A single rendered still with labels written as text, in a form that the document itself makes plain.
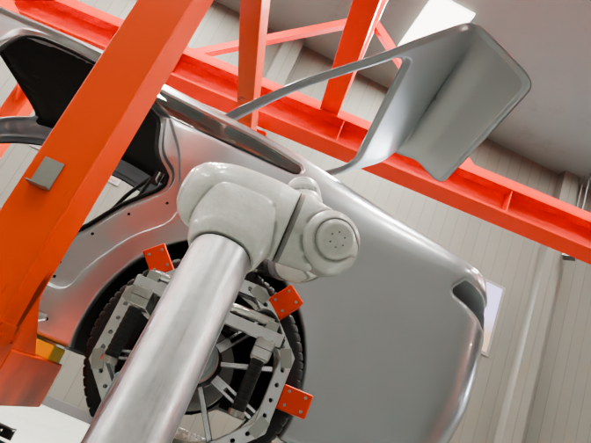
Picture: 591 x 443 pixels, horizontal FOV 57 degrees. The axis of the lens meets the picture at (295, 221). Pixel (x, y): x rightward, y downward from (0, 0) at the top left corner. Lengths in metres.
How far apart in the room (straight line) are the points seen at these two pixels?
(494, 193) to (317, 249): 4.09
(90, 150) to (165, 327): 1.00
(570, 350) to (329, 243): 9.11
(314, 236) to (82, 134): 1.00
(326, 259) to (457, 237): 8.28
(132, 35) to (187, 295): 1.22
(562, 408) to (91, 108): 8.79
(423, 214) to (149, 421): 8.39
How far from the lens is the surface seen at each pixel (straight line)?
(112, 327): 1.69
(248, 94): 3.70
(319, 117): 4.72
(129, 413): 0.71
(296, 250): 0.90
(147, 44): 1.85
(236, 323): 1.46
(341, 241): 0.88
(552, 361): 9.67
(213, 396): 2.10
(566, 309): 9.97
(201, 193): 0.91
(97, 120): 1.73
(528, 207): 5.00
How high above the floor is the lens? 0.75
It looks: 20 degrees up
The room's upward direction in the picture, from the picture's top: 23 degrees clockwise
